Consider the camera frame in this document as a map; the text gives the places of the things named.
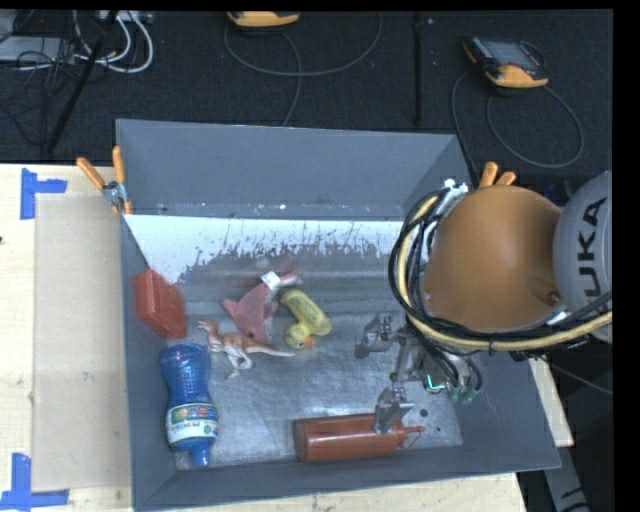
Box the red-orange plastic box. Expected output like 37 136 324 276
133 268 188 340

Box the red-brown squeeze bottle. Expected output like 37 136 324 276
292 412 426 464

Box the pink plush dolphin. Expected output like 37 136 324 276
221 269 304 346

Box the grey metal bin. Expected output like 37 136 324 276
114 118 562 512

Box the yellow rubber duck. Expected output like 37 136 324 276
278 288 334 351

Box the blue plastic bottle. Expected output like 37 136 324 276
158 342 221 469

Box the tan toy dinosaur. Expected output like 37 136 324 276
196 318 296 380

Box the pale wood flat board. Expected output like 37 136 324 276
30 192 133 494

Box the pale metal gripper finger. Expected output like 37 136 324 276
370 385 417 435
353 311 401 360

